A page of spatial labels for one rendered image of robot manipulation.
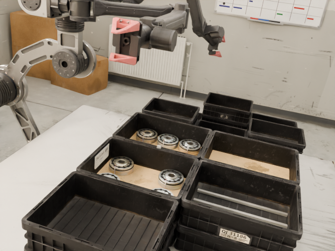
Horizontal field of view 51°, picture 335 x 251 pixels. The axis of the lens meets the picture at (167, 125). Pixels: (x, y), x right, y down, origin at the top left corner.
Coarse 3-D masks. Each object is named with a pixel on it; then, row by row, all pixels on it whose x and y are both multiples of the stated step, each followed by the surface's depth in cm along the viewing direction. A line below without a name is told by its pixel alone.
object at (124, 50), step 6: (126, 18) 87; (144, 30) 92; (126, 36) 88; (144, 36) 91; (126, 42) 88; (144, 42) 93; (120, 48) 90; (126, 48) 89; (126, 54) 90; (138, 60) 90
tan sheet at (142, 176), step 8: (104, 168) 147; (136, 168) 150; (144, 168) 151; (120, 176) 144; (128, 176) 144; (136, 176) 145; (144, 176) 145; (152, 176) 146; (136, 184) 140; (144, 184) 140; (152, 184) 141; (176, 192) 138
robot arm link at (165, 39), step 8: (144, 16) 101; (152, 24) 98; (152, 32) 93; (160, 32) 92; (168, 32) 92; (176, 32) 95; (152, 40) 93; (160, 40) 92; (168, 40) 92; (176, 40) 97; (160, 48) 94; (168, 48) 93
